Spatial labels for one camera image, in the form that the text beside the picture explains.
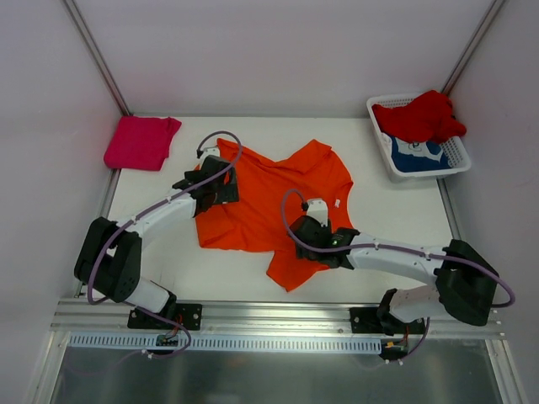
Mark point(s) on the blue white t shirt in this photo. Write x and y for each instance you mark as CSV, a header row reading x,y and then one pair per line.
x,y
417,156

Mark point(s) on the white plastic basket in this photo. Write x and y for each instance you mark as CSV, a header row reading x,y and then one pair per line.
x,y
454,149

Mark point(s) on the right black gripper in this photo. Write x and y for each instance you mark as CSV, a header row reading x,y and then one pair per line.
x,y
309,247

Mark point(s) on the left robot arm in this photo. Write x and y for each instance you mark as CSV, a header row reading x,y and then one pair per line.
x,y
110,258

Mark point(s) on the white slotted cable duct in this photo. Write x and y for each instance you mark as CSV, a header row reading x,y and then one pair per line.
x,y
270,344

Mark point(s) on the orange t shirt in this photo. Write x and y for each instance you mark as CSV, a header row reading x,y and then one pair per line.
x,y
256,222

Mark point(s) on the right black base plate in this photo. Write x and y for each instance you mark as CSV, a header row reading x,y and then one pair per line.
x,y
368,320

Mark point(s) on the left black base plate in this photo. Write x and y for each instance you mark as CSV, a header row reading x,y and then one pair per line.
x,y
188,315

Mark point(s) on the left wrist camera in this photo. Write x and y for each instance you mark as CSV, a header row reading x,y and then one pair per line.
x,y
208,151

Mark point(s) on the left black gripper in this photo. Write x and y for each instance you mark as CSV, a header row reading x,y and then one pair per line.
x,y
227,188

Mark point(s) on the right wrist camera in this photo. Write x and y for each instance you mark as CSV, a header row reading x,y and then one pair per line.
x,y
317,209

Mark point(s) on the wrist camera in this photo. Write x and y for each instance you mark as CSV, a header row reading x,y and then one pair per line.
x,y
208,151
317,209

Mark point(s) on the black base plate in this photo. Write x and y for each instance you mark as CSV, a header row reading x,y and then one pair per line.
x,y
188,315
368,320

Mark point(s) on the red t shirt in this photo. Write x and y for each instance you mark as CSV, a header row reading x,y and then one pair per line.
x,y
429,117

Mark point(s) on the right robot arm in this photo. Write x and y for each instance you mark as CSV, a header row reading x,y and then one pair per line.
x,y
454,280

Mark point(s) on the folded pink t shirt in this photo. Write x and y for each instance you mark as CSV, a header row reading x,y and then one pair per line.
x,y
141,143

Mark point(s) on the aluminium mounting rail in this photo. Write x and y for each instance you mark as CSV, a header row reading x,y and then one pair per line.
x,y
259,318

